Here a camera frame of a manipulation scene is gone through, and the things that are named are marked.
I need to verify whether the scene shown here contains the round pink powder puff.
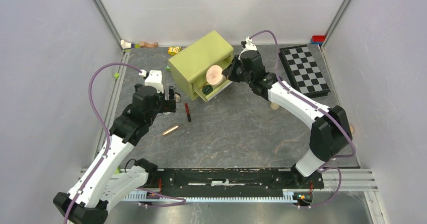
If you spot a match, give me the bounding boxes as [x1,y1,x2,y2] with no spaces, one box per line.
[205,65,225,86]

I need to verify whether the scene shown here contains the green metal drawer box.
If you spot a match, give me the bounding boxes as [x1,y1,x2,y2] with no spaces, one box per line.
[169,30,234,102]

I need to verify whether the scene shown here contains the green round puff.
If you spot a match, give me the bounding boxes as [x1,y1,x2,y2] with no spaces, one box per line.
[202,85,213,95]

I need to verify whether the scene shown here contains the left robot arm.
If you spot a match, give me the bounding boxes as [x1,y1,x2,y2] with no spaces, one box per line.
[53,84,177,223]

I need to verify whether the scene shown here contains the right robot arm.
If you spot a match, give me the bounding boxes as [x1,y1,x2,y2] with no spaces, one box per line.
[222,50,354,188]

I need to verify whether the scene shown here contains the round powder jar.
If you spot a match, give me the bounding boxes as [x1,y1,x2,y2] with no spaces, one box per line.
[175,93,181,103]

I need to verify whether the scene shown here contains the rose gold lipstick tube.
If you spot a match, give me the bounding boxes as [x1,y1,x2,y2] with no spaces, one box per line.
[162,125,179,135]

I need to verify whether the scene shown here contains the red black lip pencil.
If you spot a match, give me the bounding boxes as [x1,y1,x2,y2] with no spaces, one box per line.
[184,103,192,122]

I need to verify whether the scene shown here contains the black white checkerboard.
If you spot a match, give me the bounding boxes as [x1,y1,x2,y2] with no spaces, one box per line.
[278,45,330,98]

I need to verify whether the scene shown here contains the yellow toy car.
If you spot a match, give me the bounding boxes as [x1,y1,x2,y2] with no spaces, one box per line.
[168,46,182,56]

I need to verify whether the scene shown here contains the wooden toy blocks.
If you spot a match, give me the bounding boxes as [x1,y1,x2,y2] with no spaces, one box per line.
[120,39,159,50]

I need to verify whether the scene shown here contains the red blue blocks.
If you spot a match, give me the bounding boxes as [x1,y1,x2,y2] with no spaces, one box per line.
[310,35,326,45]

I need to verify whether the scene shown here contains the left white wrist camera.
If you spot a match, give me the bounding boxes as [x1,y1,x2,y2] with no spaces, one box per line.
[139,69,164,93]

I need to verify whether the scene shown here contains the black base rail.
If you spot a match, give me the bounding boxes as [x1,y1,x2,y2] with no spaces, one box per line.
[144,168,324,197]

